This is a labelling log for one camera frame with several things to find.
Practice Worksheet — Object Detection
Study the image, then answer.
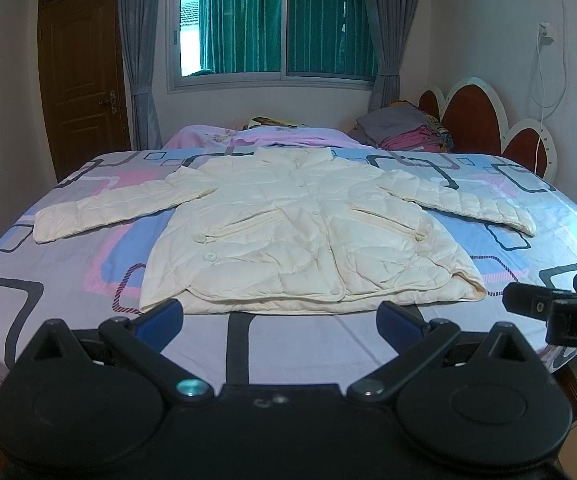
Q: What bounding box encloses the cream quilted puffer jacket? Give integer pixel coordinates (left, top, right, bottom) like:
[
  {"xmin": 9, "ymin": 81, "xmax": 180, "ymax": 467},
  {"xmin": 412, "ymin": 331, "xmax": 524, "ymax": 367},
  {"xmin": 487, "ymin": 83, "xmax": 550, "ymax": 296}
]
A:
[{"xmin": 34, "ymin": 148, "xmax": 535, "ymax": 315}]

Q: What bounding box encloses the folded clothes pile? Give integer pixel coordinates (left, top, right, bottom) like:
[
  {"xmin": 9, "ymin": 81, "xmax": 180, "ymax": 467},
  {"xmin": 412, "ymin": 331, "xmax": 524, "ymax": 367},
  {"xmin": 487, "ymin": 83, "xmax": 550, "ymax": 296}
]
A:
[{"xmin": 348, "ymin": 101, "xmax": 453, "ymax": 153}]

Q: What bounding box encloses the patterned bed sheet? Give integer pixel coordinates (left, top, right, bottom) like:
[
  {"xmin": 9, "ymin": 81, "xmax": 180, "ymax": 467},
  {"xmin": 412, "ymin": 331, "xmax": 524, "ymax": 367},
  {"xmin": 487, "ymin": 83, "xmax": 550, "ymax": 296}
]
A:
[{"xmin": 0, "ymin": 148, "xmax": 577, "ymax": 387}]

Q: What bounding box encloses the pink blanket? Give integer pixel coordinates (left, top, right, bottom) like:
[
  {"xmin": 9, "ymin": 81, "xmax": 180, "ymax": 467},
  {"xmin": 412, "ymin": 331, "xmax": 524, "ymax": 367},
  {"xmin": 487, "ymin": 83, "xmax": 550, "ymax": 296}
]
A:
[{"xmin": 164, "ymin": 125, "xmax": 364, "ymax": 150}]

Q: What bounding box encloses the red white headboard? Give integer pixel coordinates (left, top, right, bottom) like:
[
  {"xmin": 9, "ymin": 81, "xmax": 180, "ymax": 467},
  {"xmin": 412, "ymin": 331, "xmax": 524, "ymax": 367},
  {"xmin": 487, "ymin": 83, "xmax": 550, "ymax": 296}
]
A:
[{"xmin": 417, "ymin": 77, "xmax": 558, "ymax": 183}]

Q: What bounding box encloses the yellow patterned pillow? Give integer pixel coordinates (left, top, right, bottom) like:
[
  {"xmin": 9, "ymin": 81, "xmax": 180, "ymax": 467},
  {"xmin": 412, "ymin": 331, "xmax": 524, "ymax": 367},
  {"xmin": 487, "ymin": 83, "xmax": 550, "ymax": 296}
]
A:
[{"xmin": 246, "ymin": 116, "xmax": 301, "ymax": 129}]

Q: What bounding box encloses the brown wooden door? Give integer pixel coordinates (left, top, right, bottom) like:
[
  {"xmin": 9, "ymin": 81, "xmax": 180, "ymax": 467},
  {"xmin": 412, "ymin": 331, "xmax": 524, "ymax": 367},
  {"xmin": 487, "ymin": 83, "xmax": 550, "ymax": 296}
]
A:
[{"xmin": 38, "ymin": 0, "xmax": 131, "ymax": 180}]

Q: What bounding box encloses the window with teal curtain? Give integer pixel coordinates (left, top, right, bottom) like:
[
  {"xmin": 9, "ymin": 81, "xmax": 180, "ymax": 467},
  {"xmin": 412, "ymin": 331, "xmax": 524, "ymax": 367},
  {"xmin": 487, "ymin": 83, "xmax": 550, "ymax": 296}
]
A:
[{"xmin": 167, "ymin": 0, "xmax": 377, "ymax": 90}]

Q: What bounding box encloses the right grey curtain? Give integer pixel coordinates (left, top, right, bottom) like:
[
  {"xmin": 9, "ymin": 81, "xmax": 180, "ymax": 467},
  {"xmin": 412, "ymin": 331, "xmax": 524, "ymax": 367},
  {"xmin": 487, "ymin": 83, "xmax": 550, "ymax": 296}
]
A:
[{"xmin": 365, "ymin": 0, "xmax": 418, "ymax": 112}]

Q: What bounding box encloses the grey curtain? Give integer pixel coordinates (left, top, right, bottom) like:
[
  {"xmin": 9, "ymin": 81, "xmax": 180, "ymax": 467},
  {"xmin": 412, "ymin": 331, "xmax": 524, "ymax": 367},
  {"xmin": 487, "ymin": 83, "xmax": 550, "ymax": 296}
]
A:
[
  {"xmin": 117, "ymin": 0, "xmax": 162, "ymax": 150},
  {"xmin": 365, "ymin": 0, "xmax": 418, "ymax": 112}
]

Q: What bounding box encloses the left grey curtain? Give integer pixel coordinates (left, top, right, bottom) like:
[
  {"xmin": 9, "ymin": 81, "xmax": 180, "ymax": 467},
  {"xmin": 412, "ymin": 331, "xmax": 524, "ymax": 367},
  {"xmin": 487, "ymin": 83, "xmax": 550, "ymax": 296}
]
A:
[{"xmin": 117, "ymin": 0, "xmax": 162, "ymax": 150}]

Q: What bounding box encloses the wall socket with plug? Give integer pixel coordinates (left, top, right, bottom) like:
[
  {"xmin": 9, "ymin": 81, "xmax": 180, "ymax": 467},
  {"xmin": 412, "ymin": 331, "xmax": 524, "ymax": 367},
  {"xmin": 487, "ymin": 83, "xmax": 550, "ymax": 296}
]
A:
[{"xmin": 538, "ymin": 22, "xmax": 555, "ymax": 44}]

